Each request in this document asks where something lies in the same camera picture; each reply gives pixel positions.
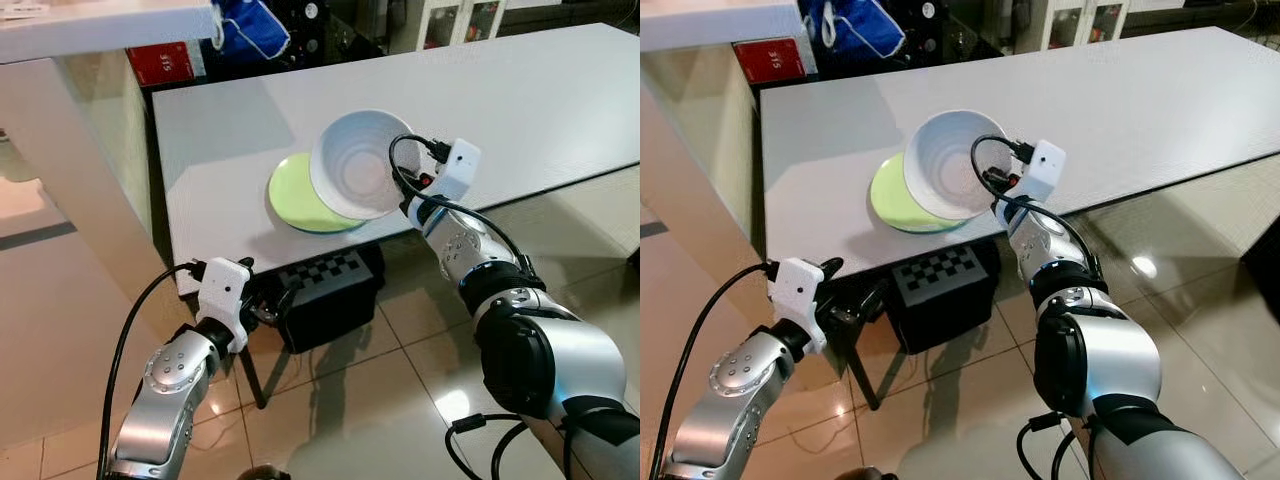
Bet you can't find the white speckled bowl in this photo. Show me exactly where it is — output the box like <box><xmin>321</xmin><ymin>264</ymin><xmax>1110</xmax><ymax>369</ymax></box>
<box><xmin>903</xmin><ymin>110</ymin><xmax>1011</xmax><ymax>221</ymax></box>
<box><xmin>310</xmin><ymin>110</ymin><xmax>426</xmax><ymax>221</ymax></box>

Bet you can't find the green plate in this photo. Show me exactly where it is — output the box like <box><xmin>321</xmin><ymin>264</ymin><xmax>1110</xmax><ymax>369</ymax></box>
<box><xmin>869</xmin><ymin>153</ymin><xmax>961</xmax><ymax>234</ymax></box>
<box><xmin>267</xmin><ymin>153</ymin><xmax>366</xmax><ymax>235</ymax></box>

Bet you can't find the grey dining table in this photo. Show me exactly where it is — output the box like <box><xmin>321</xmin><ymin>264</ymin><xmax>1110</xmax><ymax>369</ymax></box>
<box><xmin>150</xmin><ymin>22</ymin><xmax>641</xmax><ymax>411</ymax></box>
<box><xmin>760</xmin><ymin>25</ymin><xmax>1280</xmax><ymax>411</ymax></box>

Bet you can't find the white glass-door cabinet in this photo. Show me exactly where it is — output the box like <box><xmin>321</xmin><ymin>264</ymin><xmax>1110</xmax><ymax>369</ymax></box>
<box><xmin>415</xmin><ymin>0</ymin><xmax>511</xmax><ymax>51</ymax></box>
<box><xmin>1040</xmin><ymin>0</ymin><xmax>1131</xmax><ymax>51</ymax></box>

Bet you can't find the blue bag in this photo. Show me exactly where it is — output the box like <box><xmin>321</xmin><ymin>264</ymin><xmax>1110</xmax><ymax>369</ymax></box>
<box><xmin>210</xmin><ymin>0</ymin><xmax>293</xmax><ymax>59</ymax></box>
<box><xmin>805</xmin><ymin>0</ymin><xmax>906</xmax><ymax>59</ymax></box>

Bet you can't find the red printed box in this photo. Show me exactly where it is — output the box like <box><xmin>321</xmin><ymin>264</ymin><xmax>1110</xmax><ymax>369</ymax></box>
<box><xmin>128</xmin><ymin>42</ymin><xmax>196</xmax><ymax>88</ymax></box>
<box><xmin>733</xmin><ymin>38</ymin><xmax>806</xmax><ymax>84</ymax></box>

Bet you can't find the white raised bar counter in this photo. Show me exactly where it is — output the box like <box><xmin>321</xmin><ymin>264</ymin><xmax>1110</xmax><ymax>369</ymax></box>
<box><xmin>640</xmin><ymin>0</ymin><xmax>801</xmax><ymax>331</ymax></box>
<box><xmin>0</xmin><ymin>0</ymin><xmax>221</xmax><ymax>331</ymax></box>

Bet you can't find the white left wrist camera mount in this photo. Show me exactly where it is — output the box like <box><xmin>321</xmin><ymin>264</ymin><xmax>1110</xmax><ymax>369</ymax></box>
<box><xmin>195</xmin><ymin>258</ymin><xmax>253</xmax><ymax>353</ymax></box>
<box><xmin>772</xmin><ymin>258</ymin><xmax>827</xmax><ymax>353</ymax></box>

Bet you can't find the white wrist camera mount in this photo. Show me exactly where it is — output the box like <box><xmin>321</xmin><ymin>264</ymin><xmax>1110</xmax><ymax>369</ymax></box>
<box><xmin>772</xmin><ymin>258</ymin><xmax>827</xmax><ymax>353</ymax></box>
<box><xmin>1012</xmin><ymin>140</ymin><xmax>1064</xmax><ymax>206</ymax></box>
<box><xmin>430</xmin><ymin>138</ymin><xmax>482</xmax><ymax>204</ymax></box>
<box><xmin>195</xmin><ymin>258</ymin><xmax>253</xmax><ymax>353</ymax></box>

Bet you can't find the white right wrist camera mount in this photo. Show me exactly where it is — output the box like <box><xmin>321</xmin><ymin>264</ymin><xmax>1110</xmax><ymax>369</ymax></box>
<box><xmin>1012</xmin><ymin>140</ymin><xmax>1064</xmax><ymax>206</ymax></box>
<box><xmin>430</xmin><ymin>138</ymin><xmax>482</xmax><ymax>204</ymax></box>

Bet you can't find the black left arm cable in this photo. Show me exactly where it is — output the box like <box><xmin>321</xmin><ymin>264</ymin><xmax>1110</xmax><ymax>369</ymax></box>
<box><xmin>97</xmin><ymin>262</ymin><xmax>206</xmax><ymax>480</ymax></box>
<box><xmin>650</xmin><ymin>262</ymin><xmax>781</xmax><ymax>480</ymax></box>

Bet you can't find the black looping body cable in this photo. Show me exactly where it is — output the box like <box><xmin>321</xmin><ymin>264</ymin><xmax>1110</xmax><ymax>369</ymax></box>
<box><xmin>1018</xmin><ymin>410</ymin><xmax>1096</xmax><ymax>480</ymax></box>
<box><xmin>445</xmin><ymin>412</ymin><xmax>531</xmax><ymax>480</ymax></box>

